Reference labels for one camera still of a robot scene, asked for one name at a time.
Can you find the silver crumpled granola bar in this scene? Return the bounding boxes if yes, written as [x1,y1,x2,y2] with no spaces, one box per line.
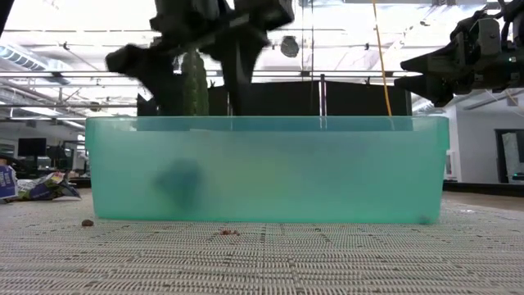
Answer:
[15,170,82,202]

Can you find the dark round hanging fixture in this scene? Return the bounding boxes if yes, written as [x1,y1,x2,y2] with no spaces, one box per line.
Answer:
[279,35,300,59]

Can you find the teal translucent plastic bin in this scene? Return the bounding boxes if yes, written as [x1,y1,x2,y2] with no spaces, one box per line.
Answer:
[84,115,450,225]

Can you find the black monitor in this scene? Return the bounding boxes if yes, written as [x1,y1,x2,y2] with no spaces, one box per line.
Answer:
[16,138,47,159]

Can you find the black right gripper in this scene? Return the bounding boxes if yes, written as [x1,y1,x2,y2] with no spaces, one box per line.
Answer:
[393,39,524,109]

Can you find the red granola bar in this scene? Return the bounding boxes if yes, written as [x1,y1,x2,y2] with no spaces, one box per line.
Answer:
[152,157,205,211]

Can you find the yellow hanging cable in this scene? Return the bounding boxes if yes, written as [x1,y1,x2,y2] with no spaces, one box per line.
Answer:
[371,0,394,119]

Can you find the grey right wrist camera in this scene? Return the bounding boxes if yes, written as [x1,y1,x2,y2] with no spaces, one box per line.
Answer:
[461,10,503,55]

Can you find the green cactus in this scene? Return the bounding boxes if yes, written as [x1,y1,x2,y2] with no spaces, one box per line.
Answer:
[181,48,210,117]

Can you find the blue white granola bar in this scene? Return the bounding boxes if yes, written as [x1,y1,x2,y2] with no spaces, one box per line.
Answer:
[0,165,19,202]

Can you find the grey air duct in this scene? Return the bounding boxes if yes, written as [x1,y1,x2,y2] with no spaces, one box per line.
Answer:
[0,40,74,86]

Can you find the grey mesh mat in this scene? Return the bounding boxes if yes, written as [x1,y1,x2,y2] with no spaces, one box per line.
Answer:
[0,199,524,295]

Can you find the long light strip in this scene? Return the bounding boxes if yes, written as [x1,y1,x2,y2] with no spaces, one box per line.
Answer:
[0,70,423,79]

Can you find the black backdrop panel with stands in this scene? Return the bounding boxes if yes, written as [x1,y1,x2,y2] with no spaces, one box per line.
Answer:
[136,73,413,120]

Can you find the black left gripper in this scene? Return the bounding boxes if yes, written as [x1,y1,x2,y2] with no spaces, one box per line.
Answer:
[105,0,296,117]

